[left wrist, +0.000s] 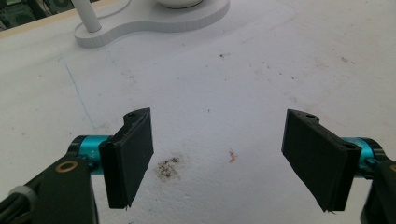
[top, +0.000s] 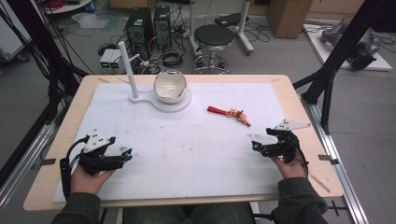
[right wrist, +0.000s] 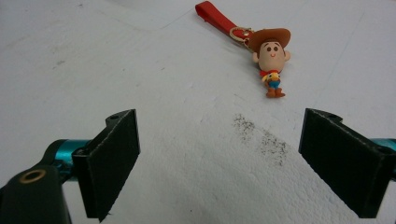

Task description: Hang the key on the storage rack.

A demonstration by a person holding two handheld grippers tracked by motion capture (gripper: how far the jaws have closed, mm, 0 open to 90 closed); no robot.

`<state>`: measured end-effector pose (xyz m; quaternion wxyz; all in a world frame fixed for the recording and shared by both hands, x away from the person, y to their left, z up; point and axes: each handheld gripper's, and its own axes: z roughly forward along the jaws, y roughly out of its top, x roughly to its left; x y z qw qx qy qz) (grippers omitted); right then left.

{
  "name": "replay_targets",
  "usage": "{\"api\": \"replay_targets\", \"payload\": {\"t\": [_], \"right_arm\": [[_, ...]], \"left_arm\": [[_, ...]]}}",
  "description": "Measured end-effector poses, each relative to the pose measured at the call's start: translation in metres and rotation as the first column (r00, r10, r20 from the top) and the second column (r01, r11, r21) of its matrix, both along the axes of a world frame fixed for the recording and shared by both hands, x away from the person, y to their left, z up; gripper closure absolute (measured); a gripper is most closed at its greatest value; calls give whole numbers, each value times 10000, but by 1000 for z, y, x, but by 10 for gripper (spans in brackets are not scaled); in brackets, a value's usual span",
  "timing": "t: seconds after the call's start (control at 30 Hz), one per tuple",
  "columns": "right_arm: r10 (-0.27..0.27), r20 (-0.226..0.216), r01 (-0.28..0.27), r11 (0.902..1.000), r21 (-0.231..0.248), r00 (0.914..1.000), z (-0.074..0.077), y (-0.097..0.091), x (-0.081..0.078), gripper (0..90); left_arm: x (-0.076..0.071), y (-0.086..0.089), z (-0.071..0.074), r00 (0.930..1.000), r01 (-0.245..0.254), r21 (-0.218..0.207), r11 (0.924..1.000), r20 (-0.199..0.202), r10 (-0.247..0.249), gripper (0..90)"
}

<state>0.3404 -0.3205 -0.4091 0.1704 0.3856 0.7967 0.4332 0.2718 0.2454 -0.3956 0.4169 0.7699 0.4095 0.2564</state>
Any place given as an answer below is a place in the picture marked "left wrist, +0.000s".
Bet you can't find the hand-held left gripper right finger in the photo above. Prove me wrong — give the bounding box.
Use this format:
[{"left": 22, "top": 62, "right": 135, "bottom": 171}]
[{"left": 281, "top": 108, "right": 390, "bottom": 213}]

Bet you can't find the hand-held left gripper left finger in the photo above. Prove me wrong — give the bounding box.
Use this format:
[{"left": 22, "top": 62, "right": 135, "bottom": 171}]
[{"left": 67, "top": 107, "right": 155, "bottom": 210}]

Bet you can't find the white stand base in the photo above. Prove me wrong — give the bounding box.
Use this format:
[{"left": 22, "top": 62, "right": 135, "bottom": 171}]
[{"left": 74, "top": 0, "right": 232, "bottom": 49}]

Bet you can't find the white bowl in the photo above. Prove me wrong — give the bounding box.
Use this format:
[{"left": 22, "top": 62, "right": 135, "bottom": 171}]
[{"left": 155, "top": 0, "right": 204, "bottom": 9}]

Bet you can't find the white upright post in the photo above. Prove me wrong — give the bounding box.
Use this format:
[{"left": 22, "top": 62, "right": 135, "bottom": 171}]
[{"left": 72, "top": 0, "right": 103, "bottom": 34}]

